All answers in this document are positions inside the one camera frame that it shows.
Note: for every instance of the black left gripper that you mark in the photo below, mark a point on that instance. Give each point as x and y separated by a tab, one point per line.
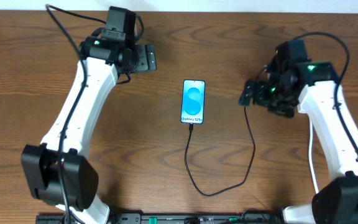
148	58

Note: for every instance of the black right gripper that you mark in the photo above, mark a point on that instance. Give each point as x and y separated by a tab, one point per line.
249	94

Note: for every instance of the blue Galaxy smartphone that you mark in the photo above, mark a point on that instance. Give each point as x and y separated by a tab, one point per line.
192	104

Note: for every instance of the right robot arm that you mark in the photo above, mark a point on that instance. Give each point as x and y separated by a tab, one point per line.
296	84

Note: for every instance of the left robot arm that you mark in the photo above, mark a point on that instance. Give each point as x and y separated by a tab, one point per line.
57	170

